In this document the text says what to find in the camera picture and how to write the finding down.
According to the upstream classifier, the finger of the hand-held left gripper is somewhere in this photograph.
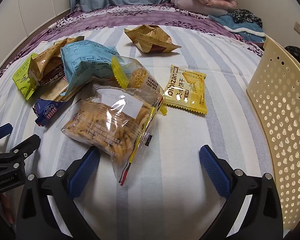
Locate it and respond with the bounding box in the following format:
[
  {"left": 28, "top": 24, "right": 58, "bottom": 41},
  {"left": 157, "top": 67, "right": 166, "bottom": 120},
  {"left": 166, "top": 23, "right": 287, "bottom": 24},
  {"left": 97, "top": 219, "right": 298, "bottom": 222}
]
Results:
[
  {"left": 0, "top": 134, "right": 41, "bottom": 167},
  {"left": 0, "top": 123, "right": 13, "bottom": 145}
]

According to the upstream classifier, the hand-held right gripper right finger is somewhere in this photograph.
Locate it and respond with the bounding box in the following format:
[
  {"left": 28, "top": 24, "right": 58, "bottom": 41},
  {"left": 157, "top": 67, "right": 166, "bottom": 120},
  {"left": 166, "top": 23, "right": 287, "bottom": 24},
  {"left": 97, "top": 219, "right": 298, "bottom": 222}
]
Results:
[{"left": 199, "top": 145, "right": 283, "bottom": 240}]

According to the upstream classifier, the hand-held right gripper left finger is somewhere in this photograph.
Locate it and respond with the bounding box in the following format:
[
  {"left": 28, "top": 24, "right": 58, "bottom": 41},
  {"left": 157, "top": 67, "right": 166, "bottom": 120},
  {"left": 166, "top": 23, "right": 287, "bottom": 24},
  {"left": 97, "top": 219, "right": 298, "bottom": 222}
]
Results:
[{"left": 16, "top": 146, "right": 102, "bottom": 240}]

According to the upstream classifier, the dark blue soda cracker packet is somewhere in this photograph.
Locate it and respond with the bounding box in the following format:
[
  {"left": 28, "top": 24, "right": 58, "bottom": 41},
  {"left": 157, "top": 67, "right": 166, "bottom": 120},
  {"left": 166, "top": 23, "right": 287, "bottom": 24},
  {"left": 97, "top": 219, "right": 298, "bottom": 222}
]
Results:
[{"left": 32, "top": 76, "right": 77, "bottom": 127}]

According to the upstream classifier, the clear bag of fried snacks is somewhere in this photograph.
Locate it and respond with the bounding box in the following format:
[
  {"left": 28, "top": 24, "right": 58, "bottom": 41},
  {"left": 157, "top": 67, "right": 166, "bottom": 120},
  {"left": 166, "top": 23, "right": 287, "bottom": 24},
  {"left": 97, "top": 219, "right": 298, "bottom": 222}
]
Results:
[{"left": 61, "top": 84, "right": 164, "bottom": 187}]

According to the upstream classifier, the yellow biscuit packet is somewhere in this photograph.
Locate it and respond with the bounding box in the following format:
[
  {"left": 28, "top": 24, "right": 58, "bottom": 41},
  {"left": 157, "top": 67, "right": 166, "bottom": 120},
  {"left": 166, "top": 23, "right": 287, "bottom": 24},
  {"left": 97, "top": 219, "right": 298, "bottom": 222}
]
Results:
[{"left": 163, "top": 64, "right": 207, "bottom": 115}]

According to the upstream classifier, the cream perforated plastic basket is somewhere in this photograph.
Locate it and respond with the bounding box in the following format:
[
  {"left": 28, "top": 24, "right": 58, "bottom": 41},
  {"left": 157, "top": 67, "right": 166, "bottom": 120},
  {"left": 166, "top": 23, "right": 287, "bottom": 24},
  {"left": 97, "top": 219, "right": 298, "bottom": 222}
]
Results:
[{"left": 247, "top": 36, "right": 300, "bottom": 229}]

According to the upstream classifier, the green seaweed packet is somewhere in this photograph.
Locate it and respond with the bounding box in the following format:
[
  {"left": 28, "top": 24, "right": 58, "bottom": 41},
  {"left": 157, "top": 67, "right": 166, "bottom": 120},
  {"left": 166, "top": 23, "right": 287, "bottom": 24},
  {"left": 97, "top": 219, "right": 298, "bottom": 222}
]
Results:
[{"left": 12, "top": 53, "right": 40, "bottom": 101}]

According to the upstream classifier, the brown snack packet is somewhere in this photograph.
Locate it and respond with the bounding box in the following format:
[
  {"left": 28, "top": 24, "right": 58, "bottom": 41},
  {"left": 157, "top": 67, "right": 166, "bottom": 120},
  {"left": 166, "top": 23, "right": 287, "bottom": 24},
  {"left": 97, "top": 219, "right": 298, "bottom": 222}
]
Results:
[{"left": 31, "top": 37, "right": 85, "bottom": 85}]

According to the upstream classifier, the light blue snack packet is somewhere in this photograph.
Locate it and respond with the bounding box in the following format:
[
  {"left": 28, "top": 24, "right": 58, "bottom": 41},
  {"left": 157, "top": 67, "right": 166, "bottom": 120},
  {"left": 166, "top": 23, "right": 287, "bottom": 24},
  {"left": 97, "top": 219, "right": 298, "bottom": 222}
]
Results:
[{"left": 60, "top": 40, "right": 120, "bottom": 97}]

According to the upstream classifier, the clear yellow-edged rice cracker bag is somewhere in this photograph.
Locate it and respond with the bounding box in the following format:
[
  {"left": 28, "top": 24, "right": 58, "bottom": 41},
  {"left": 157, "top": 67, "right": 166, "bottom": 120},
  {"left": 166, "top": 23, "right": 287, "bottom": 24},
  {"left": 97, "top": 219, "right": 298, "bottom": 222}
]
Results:
[{"left": 111, "top": 56, "right": 167, "bottom": 116}]

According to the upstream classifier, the striped bed cover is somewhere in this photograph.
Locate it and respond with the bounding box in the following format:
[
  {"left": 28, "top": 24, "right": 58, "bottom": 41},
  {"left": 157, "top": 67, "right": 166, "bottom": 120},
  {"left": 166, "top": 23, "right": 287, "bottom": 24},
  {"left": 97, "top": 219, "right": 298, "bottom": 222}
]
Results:
[{"left": 0, "top": 24, "right": 275, "bottom": 240}]

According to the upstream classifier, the white wardrobe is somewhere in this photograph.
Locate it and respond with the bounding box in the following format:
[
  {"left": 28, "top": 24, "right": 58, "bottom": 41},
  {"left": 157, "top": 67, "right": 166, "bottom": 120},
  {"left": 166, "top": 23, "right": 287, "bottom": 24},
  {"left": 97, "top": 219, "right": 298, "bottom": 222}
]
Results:
[{"left": 0, "top": 0, "right": 73, "bottom": 63}]

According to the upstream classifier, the black bag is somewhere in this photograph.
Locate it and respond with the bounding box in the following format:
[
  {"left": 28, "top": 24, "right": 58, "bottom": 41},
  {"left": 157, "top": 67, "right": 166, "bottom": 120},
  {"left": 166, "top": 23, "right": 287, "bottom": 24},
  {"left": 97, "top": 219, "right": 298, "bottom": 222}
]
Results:
[{"left": 284, "top": 45, "right": 300, "bottom": 65}]

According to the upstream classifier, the gold snack packet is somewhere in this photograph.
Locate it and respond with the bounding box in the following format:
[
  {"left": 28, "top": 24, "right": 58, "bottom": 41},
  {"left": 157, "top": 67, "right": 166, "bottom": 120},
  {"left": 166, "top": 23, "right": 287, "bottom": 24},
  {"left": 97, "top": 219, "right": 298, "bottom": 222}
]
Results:
[{"left": 124, "top": 24, "right": 182, "bottom": 53}]

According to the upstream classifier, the blue blanket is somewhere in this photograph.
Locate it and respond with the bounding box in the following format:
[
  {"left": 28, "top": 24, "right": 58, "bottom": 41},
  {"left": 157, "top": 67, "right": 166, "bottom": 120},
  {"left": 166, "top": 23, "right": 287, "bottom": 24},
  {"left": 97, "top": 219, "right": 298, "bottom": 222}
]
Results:
[{"left": 209, "top": 12, "right": 265, "bottom": 43}]

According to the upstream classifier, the purple floral bedsheet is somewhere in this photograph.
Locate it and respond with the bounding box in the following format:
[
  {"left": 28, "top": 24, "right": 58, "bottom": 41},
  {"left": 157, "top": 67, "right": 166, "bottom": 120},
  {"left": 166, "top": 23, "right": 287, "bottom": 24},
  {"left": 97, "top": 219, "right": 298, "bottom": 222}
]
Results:
[{"left": 0, "top": 4, "right": 264, "bottom": 88}]

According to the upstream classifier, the leopard print cloth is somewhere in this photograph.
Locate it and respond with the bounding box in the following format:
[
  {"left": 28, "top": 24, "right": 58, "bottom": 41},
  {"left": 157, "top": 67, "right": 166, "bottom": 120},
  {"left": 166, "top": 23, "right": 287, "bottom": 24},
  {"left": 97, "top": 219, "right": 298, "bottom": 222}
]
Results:
[{"left": 231, "top": 9, "right": 263, "bottom": 28}]

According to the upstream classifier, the mauve quilt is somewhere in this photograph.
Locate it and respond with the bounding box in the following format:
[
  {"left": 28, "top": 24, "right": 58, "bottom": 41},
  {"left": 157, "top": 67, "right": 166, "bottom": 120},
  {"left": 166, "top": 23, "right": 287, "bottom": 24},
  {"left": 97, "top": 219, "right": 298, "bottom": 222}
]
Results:
[{"left": 170, "top": 0, "right": 230, "bottom": 18}]

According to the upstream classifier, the pink quilt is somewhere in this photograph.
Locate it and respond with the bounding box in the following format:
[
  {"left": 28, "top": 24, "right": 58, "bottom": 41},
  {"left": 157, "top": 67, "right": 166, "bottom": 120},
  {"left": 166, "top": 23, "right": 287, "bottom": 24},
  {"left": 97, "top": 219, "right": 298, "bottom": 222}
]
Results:
[{"left": 190, "top": 0, "right": 238, "bottom": 8}]

